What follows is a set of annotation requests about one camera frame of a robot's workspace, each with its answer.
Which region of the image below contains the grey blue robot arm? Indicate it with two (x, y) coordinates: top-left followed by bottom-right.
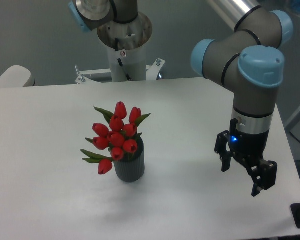
(68, 0), (294, 196)

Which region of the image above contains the dark grey ribbed vase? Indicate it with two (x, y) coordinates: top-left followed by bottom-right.
(114, 138), (145, 183)

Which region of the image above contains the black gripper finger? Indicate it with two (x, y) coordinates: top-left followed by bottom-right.
(245, 157), (278, 197)
(214, 130), (233, 172)

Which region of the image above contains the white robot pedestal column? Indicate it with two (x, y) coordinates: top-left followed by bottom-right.
(97, 12), (153, 75)

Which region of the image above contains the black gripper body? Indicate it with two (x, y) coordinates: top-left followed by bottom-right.
(229, 118), (269, 168)

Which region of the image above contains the red tulip bouquet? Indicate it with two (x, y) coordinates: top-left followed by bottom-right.
(80, 101), (151, 175)

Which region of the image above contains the white chair armrest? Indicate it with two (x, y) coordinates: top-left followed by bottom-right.
(0, 65), (36, 89)

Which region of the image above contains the white metal base frame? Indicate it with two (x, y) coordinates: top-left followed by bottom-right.
(75, 58), (166, 85)

